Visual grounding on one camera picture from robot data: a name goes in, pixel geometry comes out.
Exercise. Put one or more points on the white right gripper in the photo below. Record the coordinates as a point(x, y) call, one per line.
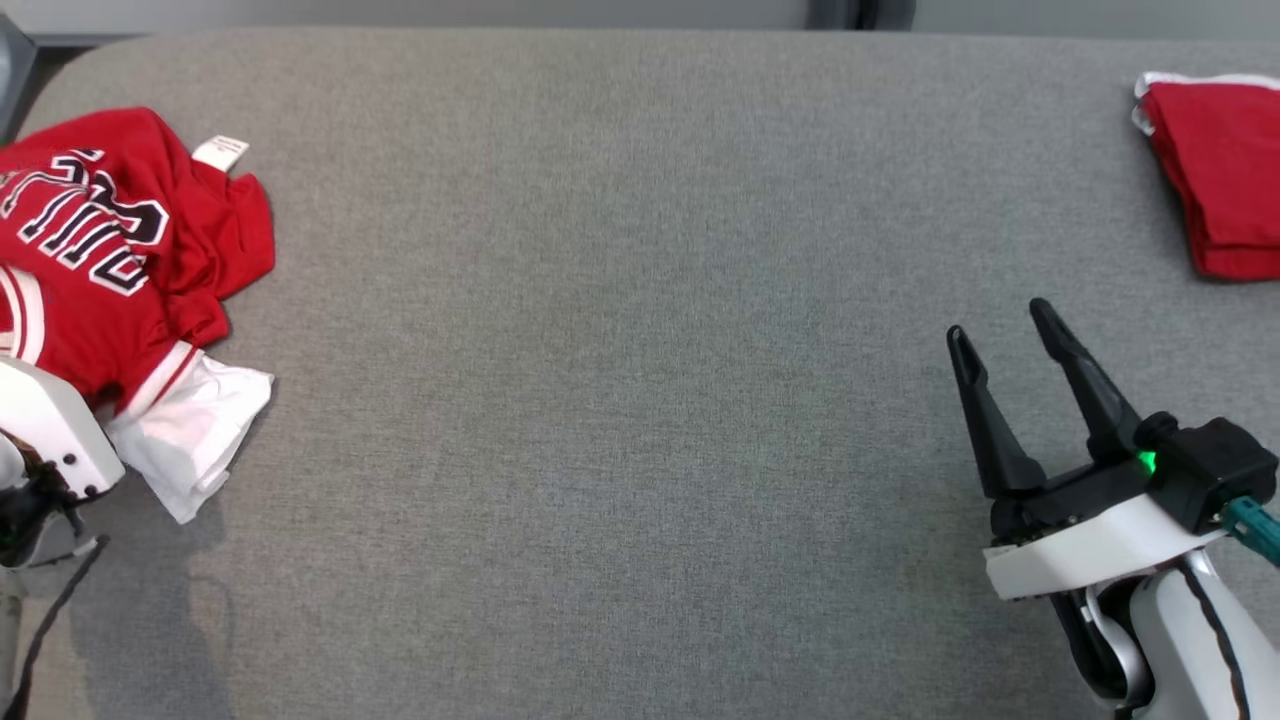
point(1080, 545)

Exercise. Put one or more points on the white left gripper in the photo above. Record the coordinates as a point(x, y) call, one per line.
point(55, 420)

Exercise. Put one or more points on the red jersey with white sleeves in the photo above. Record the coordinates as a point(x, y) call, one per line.
point(100, 300)

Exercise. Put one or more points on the red shorts with white stripe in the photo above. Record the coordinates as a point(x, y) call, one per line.
point(1225, 170)

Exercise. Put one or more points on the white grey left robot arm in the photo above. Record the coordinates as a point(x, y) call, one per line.
point(25, 540)

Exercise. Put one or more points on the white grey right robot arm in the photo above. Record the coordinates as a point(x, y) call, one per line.
point(1180, 650)

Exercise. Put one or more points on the grey wheeled stand leg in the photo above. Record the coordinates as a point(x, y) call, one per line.
point(12, 70)

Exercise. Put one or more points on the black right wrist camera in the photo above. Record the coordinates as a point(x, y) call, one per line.
point(1215, 470)

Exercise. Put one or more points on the grey partition post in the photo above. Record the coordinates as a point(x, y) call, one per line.
point(860, 12)

